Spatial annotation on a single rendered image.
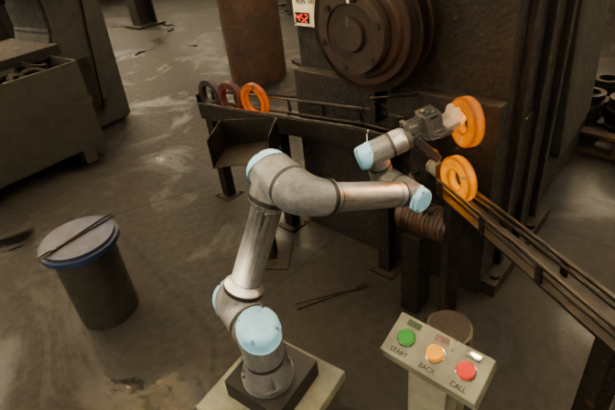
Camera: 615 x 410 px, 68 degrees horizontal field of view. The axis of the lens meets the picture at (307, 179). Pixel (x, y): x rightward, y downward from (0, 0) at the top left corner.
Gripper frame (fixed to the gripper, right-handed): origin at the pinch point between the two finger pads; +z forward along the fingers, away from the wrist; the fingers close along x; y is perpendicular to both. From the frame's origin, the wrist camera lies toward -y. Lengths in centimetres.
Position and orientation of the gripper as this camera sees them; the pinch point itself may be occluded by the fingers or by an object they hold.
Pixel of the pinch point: (466, 115)
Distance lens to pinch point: 147.2
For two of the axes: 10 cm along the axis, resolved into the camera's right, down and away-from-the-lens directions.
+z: 9.1, -4.2, 0.1
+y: -3.5, -7.8, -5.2
